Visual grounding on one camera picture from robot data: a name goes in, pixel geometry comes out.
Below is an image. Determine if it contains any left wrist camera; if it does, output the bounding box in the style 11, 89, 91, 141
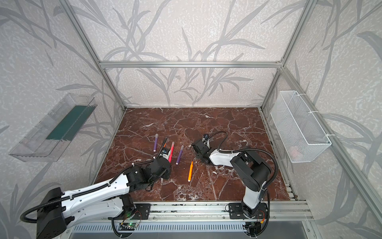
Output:
159, 147, 171, 160

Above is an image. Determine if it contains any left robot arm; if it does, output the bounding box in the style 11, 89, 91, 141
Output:
20, 157, 172, 239

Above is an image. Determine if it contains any yellow orange highlighter pen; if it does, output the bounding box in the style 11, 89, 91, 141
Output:
188, 161, 194, 182

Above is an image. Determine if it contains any purple highlighter pen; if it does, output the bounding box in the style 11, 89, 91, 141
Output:
153, 133, 159, 152
176, 145, 184, 165

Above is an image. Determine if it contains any circuit board with wires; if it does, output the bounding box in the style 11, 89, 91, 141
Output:
118, 222, 140, 232

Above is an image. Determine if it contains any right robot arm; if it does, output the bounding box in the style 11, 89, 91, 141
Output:
192, 139, 279, 219

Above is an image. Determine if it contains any pink highlighter pen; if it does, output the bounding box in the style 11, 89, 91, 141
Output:
168, 142, 175, 163

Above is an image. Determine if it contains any white wire mesh basket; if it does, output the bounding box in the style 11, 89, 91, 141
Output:
271, 91, 332, 163

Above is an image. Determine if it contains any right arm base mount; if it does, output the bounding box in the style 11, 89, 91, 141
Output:
227, 203, 269, 220

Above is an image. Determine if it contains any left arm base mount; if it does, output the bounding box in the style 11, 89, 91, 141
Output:
124, 203, 151, 220

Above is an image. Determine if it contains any clear plastic wall tray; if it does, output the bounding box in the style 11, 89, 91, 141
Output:
9, 93, 97, 162

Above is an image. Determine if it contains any aluminium front rail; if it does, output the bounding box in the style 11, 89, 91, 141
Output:
63, 198, 313, 226

